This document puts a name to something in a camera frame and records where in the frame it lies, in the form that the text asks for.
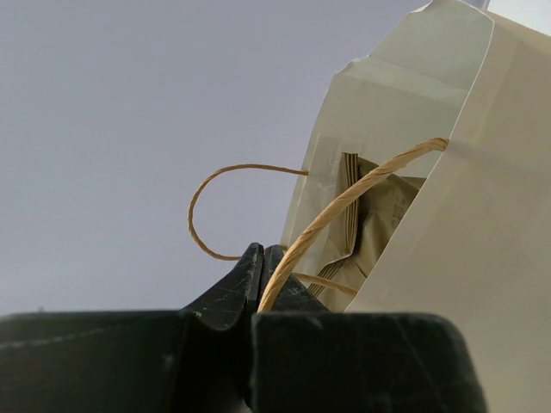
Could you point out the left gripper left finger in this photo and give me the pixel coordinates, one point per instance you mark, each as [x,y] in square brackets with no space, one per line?
[195,359]

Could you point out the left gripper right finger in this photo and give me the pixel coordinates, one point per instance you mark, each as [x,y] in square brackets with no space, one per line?
[318,361]

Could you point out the beige paper bag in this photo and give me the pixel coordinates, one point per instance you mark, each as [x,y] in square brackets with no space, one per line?
[461,97]

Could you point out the brown snack packet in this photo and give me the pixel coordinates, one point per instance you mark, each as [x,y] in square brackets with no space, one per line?
[358,236]

